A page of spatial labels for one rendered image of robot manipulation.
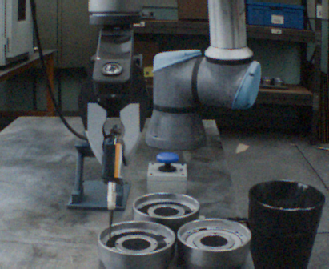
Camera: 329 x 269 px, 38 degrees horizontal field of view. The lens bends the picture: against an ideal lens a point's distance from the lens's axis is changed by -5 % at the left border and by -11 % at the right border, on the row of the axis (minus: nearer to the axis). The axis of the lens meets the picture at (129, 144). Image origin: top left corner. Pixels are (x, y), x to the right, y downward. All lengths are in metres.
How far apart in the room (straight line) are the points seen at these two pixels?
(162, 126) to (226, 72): 0.21
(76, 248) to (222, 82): 0.56
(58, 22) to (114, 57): 3.95
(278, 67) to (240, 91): 3.68
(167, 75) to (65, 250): 0.59
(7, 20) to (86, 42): 1.73
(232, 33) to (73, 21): 3.48
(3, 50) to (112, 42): 2.27
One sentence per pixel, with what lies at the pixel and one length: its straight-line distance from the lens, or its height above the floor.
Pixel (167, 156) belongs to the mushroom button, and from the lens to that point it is 0.92.
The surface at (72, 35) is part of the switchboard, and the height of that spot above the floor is 0.86.
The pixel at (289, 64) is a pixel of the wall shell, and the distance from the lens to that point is 4.84.
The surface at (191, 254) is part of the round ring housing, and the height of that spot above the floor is 0.83.
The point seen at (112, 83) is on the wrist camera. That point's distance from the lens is 0.60.
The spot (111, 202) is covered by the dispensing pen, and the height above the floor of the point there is 0.88.
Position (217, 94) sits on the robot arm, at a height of 0.94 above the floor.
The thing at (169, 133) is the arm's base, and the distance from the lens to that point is 1.21.
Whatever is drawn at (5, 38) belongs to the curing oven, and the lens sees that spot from 2.90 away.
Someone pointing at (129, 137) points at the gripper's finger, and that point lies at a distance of 0.71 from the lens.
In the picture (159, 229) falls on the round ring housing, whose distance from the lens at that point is 0.73.
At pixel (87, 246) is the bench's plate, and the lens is 0.76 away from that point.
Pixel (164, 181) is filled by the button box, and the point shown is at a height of 0.83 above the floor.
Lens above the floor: 1.15
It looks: 16 degrees down
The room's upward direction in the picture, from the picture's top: straight up
